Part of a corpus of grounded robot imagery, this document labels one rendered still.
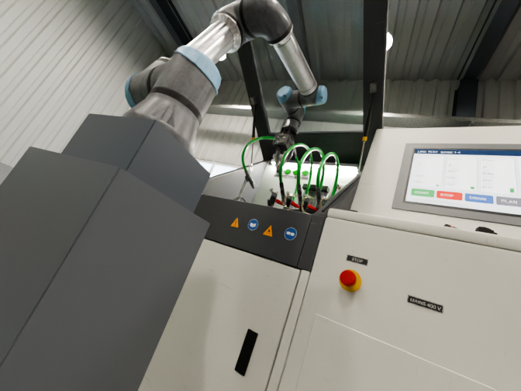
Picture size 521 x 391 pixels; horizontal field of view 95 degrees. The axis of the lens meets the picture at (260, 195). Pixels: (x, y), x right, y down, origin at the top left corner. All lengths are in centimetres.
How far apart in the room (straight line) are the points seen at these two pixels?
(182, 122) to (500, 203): 93
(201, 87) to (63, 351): 48
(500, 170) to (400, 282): 61
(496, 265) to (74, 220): 72
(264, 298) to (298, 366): 17
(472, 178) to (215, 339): 97
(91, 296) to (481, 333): 65
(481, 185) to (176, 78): 96
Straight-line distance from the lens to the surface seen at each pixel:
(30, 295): 38
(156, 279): 46
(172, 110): 51
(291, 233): 72
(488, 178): 109
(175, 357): 88
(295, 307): 68
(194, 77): 56
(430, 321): 64
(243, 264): 76
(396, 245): 66
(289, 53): 97
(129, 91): 71
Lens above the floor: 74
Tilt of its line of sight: 17 degrees up
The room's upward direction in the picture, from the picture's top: 21 degrees clockwise
